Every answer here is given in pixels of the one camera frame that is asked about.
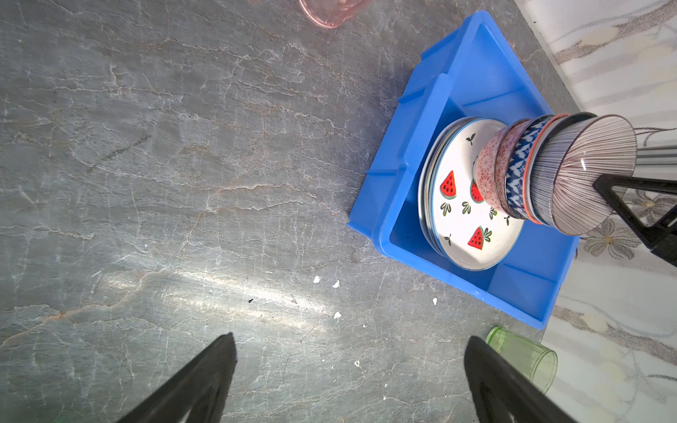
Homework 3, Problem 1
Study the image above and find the blue white striped bowl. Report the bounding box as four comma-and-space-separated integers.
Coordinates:
532, 112, 638, 236

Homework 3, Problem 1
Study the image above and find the pink glass cup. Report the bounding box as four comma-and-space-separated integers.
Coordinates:
299, 0, 372, 29

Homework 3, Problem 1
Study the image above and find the red rimmed bowl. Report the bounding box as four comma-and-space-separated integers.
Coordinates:
524, 114, 569, 225

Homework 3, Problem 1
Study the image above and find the watermelon pattern plate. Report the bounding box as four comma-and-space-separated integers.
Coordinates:
428, 118, 524, 271

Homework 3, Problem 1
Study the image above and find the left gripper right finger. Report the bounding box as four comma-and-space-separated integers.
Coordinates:
464, 336, 575, 423

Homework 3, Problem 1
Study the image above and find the blue plastic bin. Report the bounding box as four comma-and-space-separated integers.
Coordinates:
347, 10, 582, 331

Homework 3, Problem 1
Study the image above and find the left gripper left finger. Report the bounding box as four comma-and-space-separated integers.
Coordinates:
120, 333, 237, 422

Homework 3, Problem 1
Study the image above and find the blue zigzag pattern bowl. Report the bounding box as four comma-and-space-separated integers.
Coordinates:
505, 115, 554, 220

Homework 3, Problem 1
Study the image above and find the black white patterned bowl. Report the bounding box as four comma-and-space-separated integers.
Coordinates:
472, 120, 523, 213
495, 119, 532, 216

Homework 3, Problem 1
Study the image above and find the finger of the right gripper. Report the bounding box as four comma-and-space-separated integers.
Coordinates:
591, 173, 677, 268

